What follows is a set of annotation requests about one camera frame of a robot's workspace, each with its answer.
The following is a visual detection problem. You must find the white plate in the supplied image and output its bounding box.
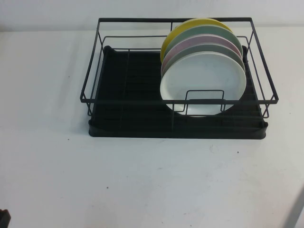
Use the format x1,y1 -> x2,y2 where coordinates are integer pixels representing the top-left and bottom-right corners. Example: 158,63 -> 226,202
159,52 -> 247,118

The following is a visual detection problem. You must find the yellow plate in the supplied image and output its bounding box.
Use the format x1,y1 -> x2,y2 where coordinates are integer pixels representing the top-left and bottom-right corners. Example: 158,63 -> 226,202
160,18 -> 235,65

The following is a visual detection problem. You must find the mint green plate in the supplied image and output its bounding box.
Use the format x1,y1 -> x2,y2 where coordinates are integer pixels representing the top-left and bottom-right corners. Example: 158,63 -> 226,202
163,25 -> 238,57

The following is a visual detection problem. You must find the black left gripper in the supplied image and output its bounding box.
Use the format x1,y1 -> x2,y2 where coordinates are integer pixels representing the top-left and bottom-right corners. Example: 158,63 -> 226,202
0,209 -> 11,228

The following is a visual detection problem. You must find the grey-green plate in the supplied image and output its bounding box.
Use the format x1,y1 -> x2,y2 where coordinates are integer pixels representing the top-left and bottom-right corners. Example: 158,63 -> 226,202
161,44 -> 244,73

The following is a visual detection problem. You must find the pink plate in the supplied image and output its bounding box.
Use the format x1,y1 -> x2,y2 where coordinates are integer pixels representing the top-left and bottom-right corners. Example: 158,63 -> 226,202
161,34 -> 242,70

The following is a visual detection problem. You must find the black wire dish rack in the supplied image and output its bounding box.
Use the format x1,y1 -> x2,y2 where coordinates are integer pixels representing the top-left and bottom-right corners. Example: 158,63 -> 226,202
79,17 -> 279,119

